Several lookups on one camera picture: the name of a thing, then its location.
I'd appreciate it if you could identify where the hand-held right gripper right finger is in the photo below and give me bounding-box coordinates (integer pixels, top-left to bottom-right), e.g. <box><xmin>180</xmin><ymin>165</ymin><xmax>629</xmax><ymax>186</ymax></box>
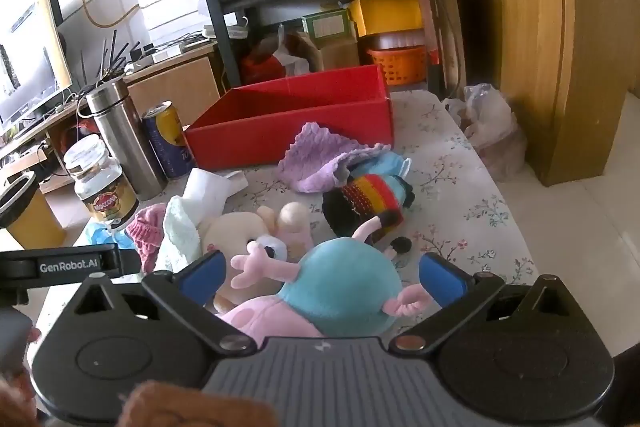
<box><xmin>389</xmin><ymin>252</ymin><xmax>584</xmax><ymax>354</ymax></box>

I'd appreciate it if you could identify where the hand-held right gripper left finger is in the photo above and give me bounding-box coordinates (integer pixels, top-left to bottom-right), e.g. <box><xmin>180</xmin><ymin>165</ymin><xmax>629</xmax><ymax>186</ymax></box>
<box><xmin>64</xmin><ymin>250</ymin><xmax>258</xmax><ymax>356</ymax></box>

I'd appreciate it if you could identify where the blue face mask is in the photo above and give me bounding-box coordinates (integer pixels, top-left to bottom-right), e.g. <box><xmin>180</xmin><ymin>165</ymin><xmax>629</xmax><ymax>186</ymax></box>
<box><xmin>84</xmin><ymin>219</ymin><xmax>126</xmax><ymax>248</ymax></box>
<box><xmin>350</xmin><ymin>154</ymin><xmax>414</xmax><ymax>188</ymax></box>

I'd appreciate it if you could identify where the white towel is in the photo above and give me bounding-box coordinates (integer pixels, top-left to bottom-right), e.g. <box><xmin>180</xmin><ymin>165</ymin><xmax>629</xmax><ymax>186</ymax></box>
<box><xmin>155</xmin><ymin>197</ymin><xmax>203</xmax><ymax>270</ymax></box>

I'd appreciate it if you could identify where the cream plush toy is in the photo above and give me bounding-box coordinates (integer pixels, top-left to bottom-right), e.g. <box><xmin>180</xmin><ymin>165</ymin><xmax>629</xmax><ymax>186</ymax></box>
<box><xmin>200</xmin><ymin>202</ymin><xmax>316</xmax><ymax>308</ymax></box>

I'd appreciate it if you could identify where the pink knitted hat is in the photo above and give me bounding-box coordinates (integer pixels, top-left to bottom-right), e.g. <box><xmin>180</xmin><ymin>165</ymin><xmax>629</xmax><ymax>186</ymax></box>
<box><xmin>125</xmin><ymin>203</ymin><xmax>168</xmax><ymax>275</ymax></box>

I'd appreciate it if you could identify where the blue and pink plush toy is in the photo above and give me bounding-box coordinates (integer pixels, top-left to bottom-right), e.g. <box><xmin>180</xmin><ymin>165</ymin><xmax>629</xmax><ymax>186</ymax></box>
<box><xmin>215</xmin><ymin>217</ymin><xmax>433</xmax><ymax>339</ymax></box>

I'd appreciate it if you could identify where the purple knitted cloth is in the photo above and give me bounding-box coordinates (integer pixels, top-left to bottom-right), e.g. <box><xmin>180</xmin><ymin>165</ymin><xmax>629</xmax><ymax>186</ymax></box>
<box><xmin>277</xmin><ymin>122</ymin><xmax>393</xmax><ymax>194</ymax></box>

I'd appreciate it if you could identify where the red cardboard box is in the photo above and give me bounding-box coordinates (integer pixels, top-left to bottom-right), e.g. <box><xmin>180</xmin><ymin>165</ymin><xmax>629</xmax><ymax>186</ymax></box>
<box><xmin>185</xmin><ymin>64</ymin><xmax>396</xmax><ymax>172</ymax></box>

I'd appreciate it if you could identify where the yellow bin with black lid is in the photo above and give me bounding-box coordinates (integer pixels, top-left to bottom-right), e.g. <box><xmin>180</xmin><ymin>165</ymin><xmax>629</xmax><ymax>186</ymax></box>
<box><xmin>0</xmin><ymin>170</ymin><xmax>68</xmax><ymax>248</ymax></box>

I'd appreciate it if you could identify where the floral tablecloth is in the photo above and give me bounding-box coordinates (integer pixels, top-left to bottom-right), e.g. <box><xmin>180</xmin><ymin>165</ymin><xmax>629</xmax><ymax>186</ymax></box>
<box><xmin>30</xmin><ymin>89</ymin><xmax>541</xmax><ymax>358</ymax></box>

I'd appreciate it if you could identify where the glass coffee jar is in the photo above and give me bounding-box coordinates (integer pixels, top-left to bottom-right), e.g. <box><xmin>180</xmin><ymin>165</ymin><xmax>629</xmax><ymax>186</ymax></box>
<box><xmin>64</xmin><ymin>137</ymin><xmax>140</xmax><ymax>233</ymax></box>

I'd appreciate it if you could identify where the brown fuzzy cloth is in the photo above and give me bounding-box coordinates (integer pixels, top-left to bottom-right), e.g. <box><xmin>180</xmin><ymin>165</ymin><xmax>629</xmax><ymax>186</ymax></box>
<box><xmin>0</xmin><ymin>372</ymin><xmax>278</xmax><ymax>427</ymax></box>

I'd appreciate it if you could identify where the steel thermos bottle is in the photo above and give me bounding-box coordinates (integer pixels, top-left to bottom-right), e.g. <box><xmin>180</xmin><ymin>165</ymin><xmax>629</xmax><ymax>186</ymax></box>
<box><xmin>85</xmin><ymin>77</ymin><xmax>168</xmax><ymax>202</ymax></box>

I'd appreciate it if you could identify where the blue and yellow drink can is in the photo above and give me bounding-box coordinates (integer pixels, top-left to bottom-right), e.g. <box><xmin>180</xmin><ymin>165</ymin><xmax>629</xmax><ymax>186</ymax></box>
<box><xmin>141</xmin><ymin>101</ymin><xmax>197</xmax><ymax>180</ymax></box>

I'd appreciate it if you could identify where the clear plastic bag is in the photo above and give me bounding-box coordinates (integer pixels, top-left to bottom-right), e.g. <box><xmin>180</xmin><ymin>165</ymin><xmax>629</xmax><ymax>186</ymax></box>
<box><xmin>445</xmin><ymin>83</ymin><xmax>528</xmax><ymax>180</ymax></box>

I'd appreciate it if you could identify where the black router with antennas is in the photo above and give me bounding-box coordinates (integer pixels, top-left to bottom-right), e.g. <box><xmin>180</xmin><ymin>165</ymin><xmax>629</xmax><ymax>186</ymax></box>
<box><xmin>80</xmin><ymin>29</ymin><xmax>143</xmax><ymax>92</ymax></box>

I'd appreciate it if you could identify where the wooden television cabinet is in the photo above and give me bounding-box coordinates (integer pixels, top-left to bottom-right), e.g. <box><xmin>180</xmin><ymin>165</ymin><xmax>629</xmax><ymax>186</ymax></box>
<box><xmin>0</xmin><ymin>42</ymin><xmax>223</xmax><ymax>208</ymax></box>

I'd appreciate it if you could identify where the television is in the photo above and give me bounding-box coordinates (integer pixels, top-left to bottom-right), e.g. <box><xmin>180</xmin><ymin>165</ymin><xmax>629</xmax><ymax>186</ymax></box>
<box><xmin>0</xmin><ymin>0</ymin><xmax>73</xmax><ymax>128</ymax></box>

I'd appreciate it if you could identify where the red and white plastic bag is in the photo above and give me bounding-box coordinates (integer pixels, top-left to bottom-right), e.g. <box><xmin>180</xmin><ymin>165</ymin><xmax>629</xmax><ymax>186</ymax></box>
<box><xmin>240</xmin><ymin>24</ymin><xmax>313</xmax><ymax>82</ymax></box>

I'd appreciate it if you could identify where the orange plastic basket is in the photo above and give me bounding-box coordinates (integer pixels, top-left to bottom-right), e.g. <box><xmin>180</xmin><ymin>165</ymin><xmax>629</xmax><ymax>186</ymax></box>
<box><xmin>365</xmin><ymin>46</ymin><xmax>431</xmax><ymax>86</ymax></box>

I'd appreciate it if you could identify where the translucent plastic container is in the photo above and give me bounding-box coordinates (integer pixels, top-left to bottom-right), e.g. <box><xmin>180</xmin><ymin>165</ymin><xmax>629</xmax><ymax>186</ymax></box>
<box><xmin>372</xmin><ymin>32</ymin><xmax>426</xmax><ymax>52</ymax></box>

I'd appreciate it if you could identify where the brown cardboard box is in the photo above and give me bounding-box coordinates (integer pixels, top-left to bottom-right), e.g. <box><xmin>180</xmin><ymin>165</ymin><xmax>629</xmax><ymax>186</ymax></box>
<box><xmin>295</xmin><ymin>29</ymin><xmax>361</xmax><ymax>72</ymax></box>

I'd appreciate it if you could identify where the yellow box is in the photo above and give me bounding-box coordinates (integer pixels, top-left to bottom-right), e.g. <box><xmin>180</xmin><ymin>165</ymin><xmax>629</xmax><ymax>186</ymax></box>
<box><xmin>347</xmin><ymin>0</ymin><xmax>426</xmax><ymax>38</ymax></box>

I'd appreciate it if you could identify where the green box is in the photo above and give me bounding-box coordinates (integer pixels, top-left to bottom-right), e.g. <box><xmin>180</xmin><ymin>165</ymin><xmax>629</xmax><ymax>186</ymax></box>
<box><xmin>301</xmin><ymin>8</ymin><xmax>358</xmax><ymax>42</ymax></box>

